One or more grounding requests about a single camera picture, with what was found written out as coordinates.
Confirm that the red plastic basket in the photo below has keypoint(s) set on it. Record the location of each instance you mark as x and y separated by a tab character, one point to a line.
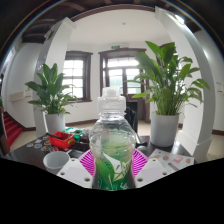
61	140

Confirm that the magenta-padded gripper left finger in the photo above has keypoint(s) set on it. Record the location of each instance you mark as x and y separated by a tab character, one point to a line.
75	171

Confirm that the black chair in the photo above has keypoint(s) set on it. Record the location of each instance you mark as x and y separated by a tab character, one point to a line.
131	116

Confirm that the green exit sign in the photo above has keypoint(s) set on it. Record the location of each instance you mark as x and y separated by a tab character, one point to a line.
115	47

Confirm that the printed paper sheet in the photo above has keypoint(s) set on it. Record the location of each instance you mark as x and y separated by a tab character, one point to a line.
173	160

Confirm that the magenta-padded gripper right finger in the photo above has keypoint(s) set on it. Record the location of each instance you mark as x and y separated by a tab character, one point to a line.
151	170

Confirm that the dark wooden glazed door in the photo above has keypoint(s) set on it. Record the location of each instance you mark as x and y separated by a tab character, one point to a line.
116	76

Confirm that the large potted plant, white pot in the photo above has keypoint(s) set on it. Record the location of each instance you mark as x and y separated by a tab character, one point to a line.
166	90

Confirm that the white wall unit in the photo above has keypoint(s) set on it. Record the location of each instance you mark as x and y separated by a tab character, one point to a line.
220	87
19	96

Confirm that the clear green-labelled drink bottle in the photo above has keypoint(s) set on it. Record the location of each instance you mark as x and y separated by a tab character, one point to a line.
111	143

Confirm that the box of small snacks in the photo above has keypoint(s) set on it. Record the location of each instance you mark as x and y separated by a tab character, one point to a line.
83	141

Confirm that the small potted plant, white pot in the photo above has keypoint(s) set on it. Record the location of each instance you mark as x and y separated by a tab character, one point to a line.
51	93

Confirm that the bright pillar lamp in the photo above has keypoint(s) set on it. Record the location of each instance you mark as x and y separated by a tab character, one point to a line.
179	19

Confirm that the white ceramic mug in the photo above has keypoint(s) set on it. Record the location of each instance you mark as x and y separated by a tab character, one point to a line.
55	161

